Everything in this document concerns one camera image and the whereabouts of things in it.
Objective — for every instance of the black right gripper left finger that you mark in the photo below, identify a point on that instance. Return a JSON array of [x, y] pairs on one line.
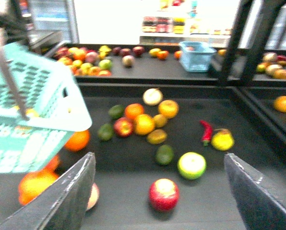
[[62, 205]]

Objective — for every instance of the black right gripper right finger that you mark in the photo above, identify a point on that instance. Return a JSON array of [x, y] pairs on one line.
[[260, 201]]

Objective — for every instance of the teal shopping basket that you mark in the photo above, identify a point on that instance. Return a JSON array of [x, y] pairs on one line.
[[50, 88]]

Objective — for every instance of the yellow lemon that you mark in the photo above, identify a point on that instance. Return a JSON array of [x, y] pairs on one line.
[[30, 112]]

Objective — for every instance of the orange on neighbouring shelf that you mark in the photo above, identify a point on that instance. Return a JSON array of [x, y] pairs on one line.
[[279, 104]]

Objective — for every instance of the black fruit shelf tray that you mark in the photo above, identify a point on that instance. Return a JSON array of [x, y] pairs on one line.
[[222, 167]]

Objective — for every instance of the pale peach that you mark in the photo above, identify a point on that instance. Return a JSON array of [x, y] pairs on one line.
[[94, 196]]

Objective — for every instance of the orange front left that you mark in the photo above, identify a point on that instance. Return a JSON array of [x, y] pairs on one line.
[[33, 184]]

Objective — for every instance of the red pomegranate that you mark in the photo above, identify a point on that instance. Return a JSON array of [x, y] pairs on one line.
[[53, 164]]

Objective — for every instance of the large orange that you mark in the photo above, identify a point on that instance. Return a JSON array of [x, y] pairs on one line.
[[78, 141]]

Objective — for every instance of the yellow green pear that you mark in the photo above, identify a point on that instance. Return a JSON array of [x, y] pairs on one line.
[[223, 140]]

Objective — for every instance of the green lime front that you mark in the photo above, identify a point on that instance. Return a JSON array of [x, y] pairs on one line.
[[105, 132]]

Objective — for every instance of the green lime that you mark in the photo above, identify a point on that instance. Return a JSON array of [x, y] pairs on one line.
[[116, 112], [105, 132]]

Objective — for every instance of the green apple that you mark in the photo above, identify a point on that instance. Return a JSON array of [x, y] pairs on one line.
[[191, 165]]

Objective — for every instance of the red chili pepper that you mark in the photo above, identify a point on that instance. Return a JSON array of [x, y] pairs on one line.
[[207, 134]]

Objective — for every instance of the red yellow apple middle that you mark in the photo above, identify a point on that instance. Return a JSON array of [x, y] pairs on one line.
[[123, 127]]

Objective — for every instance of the red apple front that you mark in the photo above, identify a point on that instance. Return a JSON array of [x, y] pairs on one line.
[[163, 195]]

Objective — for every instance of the green lime back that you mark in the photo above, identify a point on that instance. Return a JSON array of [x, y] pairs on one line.
[[116, 112]]

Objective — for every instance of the dark green avocado front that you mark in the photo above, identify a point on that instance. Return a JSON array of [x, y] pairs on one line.
[[164, 155]]

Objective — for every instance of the yellow orange apple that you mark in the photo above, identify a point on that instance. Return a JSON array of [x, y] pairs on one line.
[[143, 124]]

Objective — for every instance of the brown kiwi front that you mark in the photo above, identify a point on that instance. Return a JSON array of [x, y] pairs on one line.
[[158, 136]]

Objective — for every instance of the small orange tangerine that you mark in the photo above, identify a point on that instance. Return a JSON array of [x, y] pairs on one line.
[[133, 110]]

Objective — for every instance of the white pear back right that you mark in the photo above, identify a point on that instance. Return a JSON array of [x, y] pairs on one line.
[[152, 97]]

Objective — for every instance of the pile of fruit far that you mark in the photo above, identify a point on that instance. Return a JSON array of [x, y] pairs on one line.
[[86, 62]]

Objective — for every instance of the blue shopping basket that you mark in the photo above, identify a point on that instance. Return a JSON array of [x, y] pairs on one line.
[[196, 56]]

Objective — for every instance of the teal basket handle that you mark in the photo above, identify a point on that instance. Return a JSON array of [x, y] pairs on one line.
[[7, 75]]

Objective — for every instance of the black shelf post right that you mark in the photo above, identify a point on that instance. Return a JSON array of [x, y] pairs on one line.
[[261, 30]]

